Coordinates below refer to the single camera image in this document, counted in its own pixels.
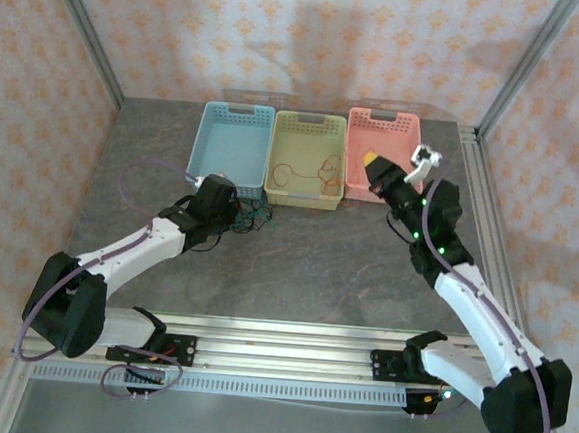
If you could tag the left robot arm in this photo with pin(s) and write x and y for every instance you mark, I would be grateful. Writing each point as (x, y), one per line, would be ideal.
(131, 254)

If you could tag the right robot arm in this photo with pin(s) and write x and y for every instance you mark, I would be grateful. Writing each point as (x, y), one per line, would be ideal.
(477, 311)

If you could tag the pink perforated plastic basket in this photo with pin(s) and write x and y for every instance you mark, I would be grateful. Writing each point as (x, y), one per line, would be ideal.
(361, 132)

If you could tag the blue perforated plastic basket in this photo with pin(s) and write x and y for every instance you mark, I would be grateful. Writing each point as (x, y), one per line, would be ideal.
(230, 141)

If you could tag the yellow perforated plastic basket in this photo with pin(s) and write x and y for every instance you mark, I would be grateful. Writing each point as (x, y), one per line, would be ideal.
(305, 142)

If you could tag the black connector box with LED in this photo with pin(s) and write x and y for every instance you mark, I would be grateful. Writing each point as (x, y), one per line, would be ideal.
(425, 400)

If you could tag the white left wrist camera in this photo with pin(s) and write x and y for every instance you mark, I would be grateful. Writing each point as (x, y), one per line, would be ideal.
(200, 180)

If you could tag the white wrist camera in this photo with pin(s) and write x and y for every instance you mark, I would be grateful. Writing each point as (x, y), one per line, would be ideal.
(424, 162)
(200, 180)

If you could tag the aluminium side rail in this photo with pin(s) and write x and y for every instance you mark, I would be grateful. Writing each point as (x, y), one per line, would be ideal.
(489, 232)

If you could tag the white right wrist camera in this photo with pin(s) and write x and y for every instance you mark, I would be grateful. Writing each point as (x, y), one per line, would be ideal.
(424, 162)

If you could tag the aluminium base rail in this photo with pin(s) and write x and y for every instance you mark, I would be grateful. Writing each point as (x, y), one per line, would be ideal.
(284, 346)

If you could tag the aluminium frame post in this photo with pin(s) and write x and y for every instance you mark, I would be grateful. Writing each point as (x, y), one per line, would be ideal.
(527, 60)
(84, 25)

